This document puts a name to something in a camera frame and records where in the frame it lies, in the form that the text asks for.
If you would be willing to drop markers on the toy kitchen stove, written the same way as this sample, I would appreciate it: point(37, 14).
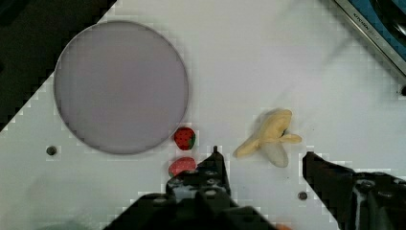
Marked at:
point(383, 24)

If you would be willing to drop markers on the pink toy strawberry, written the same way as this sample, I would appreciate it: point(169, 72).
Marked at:
point(180, 165)

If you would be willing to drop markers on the yellow plush peeled banana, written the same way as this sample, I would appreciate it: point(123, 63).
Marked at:
point(270, 139)

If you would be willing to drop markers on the dark red toy strawberry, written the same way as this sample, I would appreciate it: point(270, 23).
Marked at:
point(184, 138)

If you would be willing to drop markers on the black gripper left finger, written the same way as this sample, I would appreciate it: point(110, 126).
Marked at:
point(199, 199)

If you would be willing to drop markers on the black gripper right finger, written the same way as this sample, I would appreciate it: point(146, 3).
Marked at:
point(357, 200)

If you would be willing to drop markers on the round lavender plate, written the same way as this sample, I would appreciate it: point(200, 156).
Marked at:
point(121, 87)

